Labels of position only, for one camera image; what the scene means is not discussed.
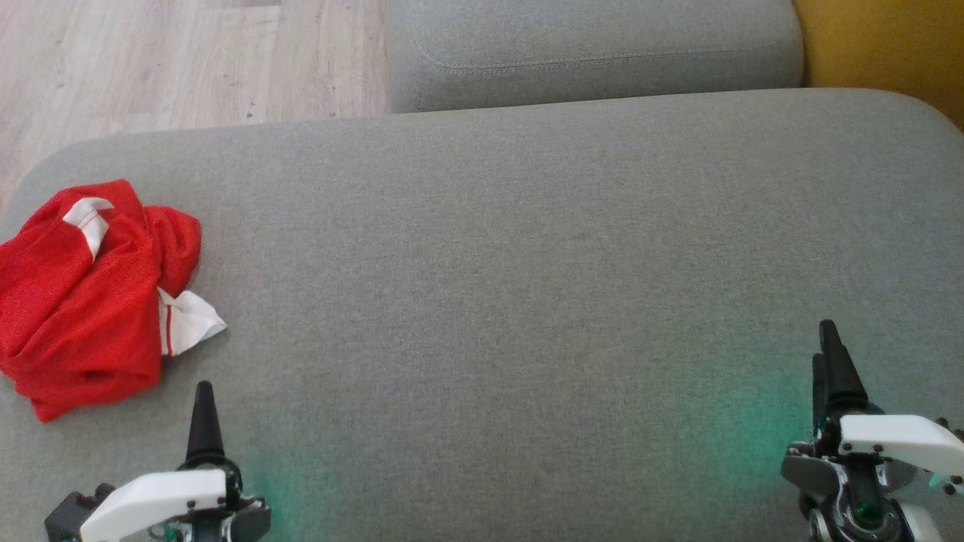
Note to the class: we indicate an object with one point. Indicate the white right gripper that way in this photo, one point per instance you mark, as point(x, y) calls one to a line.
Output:
point(896, 444)

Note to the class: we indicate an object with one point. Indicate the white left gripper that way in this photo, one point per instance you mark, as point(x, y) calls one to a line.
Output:
point(151, 497)

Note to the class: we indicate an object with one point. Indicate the red white striped shorts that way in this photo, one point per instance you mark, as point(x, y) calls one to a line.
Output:
point(75, 365)

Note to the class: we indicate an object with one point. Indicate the red white sports jersey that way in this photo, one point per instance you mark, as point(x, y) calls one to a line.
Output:
point(113, 263)

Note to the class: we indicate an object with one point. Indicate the large grey sofa seat cushion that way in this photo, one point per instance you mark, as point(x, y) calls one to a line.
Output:
point(489, 263)

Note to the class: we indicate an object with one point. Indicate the yellow fabric cushion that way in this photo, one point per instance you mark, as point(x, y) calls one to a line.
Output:
point(889, 45)

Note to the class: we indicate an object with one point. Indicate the small grey sofa cushion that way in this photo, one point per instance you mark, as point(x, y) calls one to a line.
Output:
point(602, 45)

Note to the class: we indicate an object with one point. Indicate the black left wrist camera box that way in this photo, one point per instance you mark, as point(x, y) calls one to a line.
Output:
point(71, 512)

